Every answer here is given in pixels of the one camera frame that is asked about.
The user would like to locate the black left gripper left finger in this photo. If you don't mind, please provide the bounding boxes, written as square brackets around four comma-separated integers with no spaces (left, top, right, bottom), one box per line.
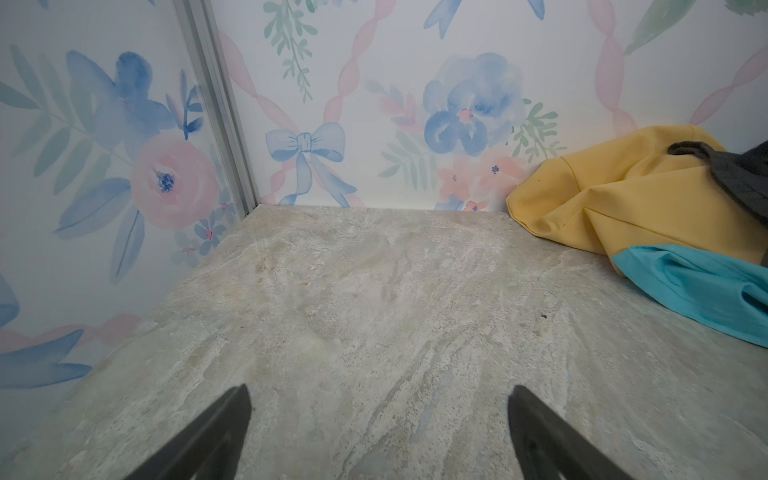
[128,385,252,480]

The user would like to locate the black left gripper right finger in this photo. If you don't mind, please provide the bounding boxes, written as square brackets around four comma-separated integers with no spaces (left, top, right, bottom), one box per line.
[507,385,631,480]

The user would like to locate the teal cloth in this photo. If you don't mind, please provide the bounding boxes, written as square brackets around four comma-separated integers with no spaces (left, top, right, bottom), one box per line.
[611,245,767,348]

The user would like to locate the yellow cloth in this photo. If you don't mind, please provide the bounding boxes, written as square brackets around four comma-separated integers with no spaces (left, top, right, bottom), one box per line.
[506,125,767,265]

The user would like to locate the dark grey jeans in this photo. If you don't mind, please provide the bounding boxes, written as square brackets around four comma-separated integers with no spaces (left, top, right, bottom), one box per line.
[667,141,767,227]

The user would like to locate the aluminium corner post left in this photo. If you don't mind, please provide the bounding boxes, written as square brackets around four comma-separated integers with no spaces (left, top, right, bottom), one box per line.
[173,0,259,216]

